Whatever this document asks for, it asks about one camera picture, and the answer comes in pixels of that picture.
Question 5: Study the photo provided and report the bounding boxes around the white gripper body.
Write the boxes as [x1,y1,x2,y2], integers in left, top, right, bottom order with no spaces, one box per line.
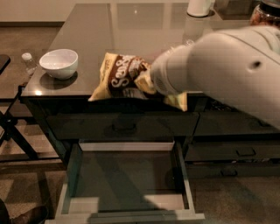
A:
[150,45,190,95]

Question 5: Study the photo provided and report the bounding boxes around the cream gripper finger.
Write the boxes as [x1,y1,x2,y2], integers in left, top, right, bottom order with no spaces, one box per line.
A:
[134,70,156,95]

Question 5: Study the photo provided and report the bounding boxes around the brown sea salt chip bag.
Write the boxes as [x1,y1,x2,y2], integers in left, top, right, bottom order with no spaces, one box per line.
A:
[88,52,187,112]

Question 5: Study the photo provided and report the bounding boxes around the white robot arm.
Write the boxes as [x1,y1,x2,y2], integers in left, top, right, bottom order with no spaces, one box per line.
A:
[136,25,280,129]

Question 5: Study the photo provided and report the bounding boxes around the grey top left drawer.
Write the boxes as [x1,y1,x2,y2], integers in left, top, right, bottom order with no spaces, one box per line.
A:
[46,112,199,142]

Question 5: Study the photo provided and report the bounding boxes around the dark snack bag in drawer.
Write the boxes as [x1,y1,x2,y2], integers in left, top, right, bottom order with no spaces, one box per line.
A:
[209,100,233,111]

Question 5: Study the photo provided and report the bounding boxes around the grey counter cabinet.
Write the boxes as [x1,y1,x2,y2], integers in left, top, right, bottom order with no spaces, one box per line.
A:
[20,3,280,224]

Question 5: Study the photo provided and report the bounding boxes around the open grey middle drawer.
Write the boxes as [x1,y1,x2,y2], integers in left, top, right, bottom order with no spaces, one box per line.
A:
[45,143,205,224]

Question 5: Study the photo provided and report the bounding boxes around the white paper towel roll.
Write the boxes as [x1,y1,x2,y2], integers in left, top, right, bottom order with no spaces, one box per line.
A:
[187,0,214,18]

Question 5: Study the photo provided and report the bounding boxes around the white ceramic bowl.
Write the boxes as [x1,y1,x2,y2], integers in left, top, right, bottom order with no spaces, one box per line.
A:
[39,49,79,80]

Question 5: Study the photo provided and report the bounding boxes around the clear jar of nuts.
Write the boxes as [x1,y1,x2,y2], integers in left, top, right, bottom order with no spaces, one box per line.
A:
[249,0,280,29]

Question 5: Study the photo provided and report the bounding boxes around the small bottle with white cap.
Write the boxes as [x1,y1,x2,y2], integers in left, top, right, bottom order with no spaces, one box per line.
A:
[22,52,37,75]

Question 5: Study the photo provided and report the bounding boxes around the black folding table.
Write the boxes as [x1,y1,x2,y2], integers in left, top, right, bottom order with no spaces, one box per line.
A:
[0,53,60,163]

